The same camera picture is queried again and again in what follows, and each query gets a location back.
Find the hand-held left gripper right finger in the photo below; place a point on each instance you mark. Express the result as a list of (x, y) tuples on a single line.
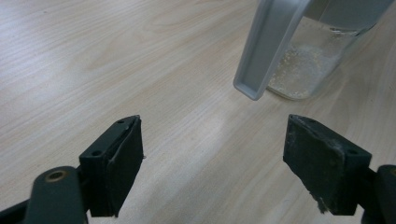
[(323, 168)]

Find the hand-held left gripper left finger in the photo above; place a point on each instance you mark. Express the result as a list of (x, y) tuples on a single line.
[(120, 168)]

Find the clear jar with white lid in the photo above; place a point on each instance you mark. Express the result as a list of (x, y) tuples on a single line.
[(280, 46)]

